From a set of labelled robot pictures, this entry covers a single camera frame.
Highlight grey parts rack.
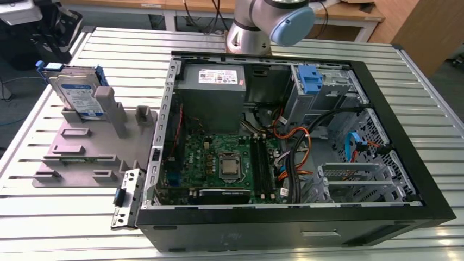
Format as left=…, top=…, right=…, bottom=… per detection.
left=30, top=86, right=160, bottom=188

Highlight black graphics card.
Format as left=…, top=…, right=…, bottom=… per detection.
left=197, top=188, right=252, bottom=205

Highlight silver drive cage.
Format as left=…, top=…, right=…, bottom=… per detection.
left=284, top=64, right=369, bottom=128

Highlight green RAM stick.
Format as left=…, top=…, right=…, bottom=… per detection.
left=60, top=156, right=101, bottom=164

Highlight blue drive latch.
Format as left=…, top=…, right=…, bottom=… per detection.
left=297, top=65, right=324, bottom=95

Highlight blue data wire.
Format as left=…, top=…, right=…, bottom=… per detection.
left=345, top=131, right=364, bottom=164

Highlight wooden desk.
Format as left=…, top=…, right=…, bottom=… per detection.
left=60, top=0, right=385, bottom=41

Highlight grey power supply unit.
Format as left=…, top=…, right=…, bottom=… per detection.
left=176, top=63, right=248, bottom=134

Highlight silver CPU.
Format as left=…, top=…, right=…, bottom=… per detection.
left=220, top=159, right=238, bottom=175

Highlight hard disk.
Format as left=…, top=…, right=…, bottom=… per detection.
left=36, top=61, right=106, bottom=122

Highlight thick black cables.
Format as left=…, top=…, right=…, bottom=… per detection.
left=289, top=107, right=362, bottom=204

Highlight black RAM slot bank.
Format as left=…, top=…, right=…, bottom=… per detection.
left=250, top=135, right=277, bottom=199

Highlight metal disk bay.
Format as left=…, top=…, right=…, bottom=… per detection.
left=317, top=162, right=409, bottom=204

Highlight orange yellow power wires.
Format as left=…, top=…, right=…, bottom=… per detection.
left=270, top=107, right=316, bottom=182

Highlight black PC case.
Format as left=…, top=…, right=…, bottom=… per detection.
left=134, top=49, right=457, bottom=252

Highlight red black twisted wire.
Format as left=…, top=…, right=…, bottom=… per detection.
left=172, top=104, right=184, bottom=161

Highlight green motherboard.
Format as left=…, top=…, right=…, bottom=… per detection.
left=161, top=133, right=290, bottom=205

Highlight wooden cabinet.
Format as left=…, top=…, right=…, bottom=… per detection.
left=368, top=0, right=464, bottom=78

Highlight silver slot bracket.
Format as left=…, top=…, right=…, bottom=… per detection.
left=110, top=167, right=142, bottom=231

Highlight CPU socket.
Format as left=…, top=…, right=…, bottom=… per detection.
left=216, top=152, right=244, bottom=183

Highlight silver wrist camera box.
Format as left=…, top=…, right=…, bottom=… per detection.
left=0, top=0, right=42, bottom=26

